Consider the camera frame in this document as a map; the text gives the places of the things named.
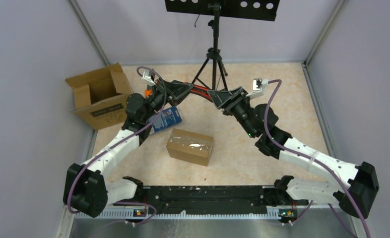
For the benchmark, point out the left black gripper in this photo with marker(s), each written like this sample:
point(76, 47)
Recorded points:
point(175, 91)

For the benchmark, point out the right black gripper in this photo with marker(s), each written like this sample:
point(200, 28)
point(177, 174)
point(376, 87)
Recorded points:
point(227, 100)

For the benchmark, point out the red black utility knife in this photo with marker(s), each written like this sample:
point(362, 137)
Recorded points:
point(201, 91)

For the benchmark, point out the blue blister pack item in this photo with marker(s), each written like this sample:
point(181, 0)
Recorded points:
point(169, 118)

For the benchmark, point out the small cardboard box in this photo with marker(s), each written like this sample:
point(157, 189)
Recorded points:
point(190, 147)

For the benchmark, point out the large cardboard box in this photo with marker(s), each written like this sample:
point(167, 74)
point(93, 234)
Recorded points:
point(100, 96)

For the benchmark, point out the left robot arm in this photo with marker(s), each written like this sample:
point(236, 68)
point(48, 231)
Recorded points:
point(86, 187)

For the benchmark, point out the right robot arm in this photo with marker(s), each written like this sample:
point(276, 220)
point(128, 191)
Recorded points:
point(352, 187)

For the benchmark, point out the orange curved toy piece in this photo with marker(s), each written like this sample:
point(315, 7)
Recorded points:
point(148, 92)

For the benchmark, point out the black tripod stand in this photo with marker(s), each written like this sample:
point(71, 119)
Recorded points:
point(214, 52)

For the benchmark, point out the black perforated plate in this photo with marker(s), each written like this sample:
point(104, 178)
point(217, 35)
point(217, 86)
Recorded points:
point(265, 10)

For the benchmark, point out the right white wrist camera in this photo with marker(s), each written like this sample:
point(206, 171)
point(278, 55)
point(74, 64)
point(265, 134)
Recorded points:
point(259, 86)

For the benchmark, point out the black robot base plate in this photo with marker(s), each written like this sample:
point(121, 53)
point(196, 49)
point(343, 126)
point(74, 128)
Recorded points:
point(214, 200)

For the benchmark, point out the grey cable duct rail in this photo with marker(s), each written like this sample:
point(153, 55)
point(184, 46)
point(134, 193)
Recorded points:
point(127, 214)

